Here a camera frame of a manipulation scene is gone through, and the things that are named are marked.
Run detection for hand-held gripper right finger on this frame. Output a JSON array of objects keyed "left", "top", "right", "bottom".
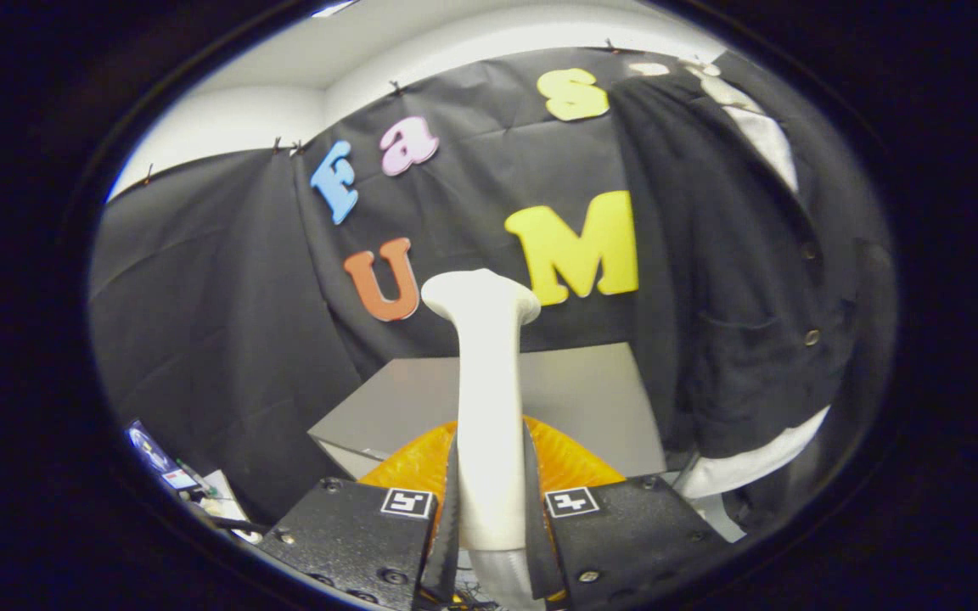
[{"left": 523, "top": 418, "right": 732, "bottom": 605}]

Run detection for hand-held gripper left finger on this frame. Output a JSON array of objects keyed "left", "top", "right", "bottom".
[{"left": 256, "top": 420, "right": 462, "bottom": 610}]

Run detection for black jacket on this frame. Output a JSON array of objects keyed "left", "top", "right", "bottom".
[{"left": 608, "top": 51, "right": 897, "bottom": 535}]

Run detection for grey drawer cabinet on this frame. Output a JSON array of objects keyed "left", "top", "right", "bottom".
[{"left": 308, "top": 342, "right": 668, "bottom": 480}]

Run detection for white papers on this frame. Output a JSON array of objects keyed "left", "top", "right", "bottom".
[{"left": 192, "top": 469, "right": 265, "bottom": 544}]

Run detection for white mannequin torso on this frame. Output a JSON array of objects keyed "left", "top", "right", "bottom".
[{"left": 629, "top": 58, "right": 831, "bottom": 544}]

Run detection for white and blue equipment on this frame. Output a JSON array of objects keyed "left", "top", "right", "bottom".
[{"left": 126, "top": 420, "right": 201, "bottom": 497}]

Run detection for black backdrop cloth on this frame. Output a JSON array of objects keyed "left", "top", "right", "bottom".
[{"left": 88, "top": 47, "right": 711, "bottom": 527}]

